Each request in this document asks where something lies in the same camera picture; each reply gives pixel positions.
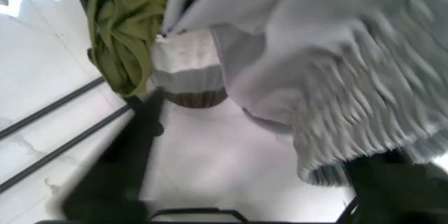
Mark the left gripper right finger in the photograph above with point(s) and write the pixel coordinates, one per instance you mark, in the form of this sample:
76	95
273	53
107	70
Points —
395	196

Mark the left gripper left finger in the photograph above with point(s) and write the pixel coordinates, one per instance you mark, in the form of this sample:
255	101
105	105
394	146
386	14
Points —
112	178

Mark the pale grey shorts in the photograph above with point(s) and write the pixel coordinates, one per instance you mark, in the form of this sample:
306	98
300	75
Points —
332	59

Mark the black clothes rack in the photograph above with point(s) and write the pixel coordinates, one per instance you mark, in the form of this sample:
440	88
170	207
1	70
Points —
52	106

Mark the white laundry basket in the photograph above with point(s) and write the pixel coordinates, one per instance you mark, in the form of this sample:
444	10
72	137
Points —
185	56

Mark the green garment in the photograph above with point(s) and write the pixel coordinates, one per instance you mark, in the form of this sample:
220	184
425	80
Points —
122	24

